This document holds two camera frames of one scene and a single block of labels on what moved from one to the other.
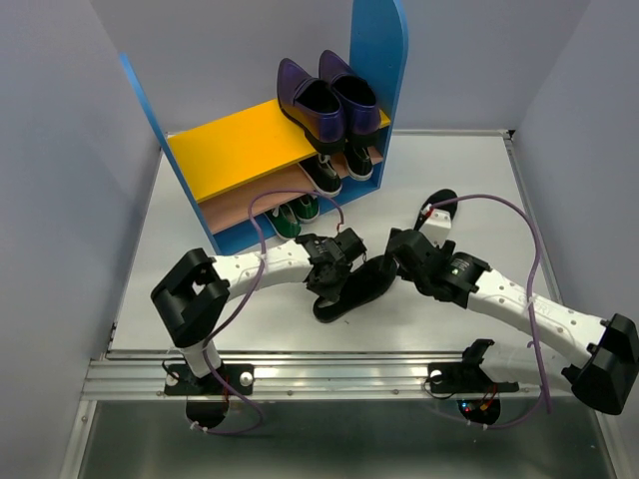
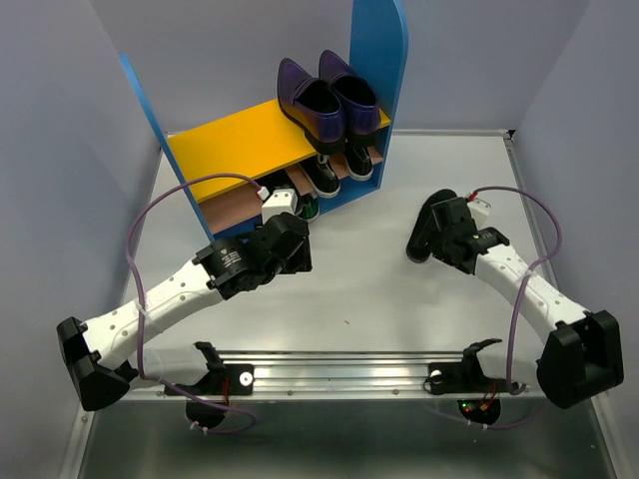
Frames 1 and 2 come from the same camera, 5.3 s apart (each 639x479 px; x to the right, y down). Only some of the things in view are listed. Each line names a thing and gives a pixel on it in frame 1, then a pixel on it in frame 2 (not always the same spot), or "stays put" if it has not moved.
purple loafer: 360,107 stays put
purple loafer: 313,106 stays put
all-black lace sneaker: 361,284 to 278,181
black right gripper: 446,248 to 439,253
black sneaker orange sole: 321,175 stays put
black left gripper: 329,291 to 300,261
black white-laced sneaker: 358,162 stays put
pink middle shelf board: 261,197 stays put
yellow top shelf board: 227,154 stays put
